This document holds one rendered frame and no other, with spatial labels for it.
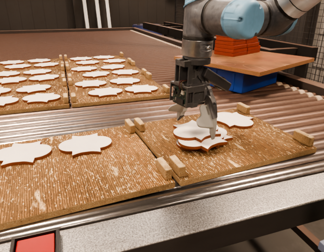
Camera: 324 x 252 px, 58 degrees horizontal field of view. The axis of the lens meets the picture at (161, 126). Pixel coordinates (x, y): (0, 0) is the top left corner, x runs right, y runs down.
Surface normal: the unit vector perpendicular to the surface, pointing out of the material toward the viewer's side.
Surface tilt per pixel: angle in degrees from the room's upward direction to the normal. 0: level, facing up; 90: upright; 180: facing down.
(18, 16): 90
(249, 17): 92
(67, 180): 0
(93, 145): 0
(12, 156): 0
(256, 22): 92
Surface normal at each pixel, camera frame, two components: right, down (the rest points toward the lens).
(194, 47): -0.31, 0.37
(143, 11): 0.38, 0.36
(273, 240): 0.00, -0.92
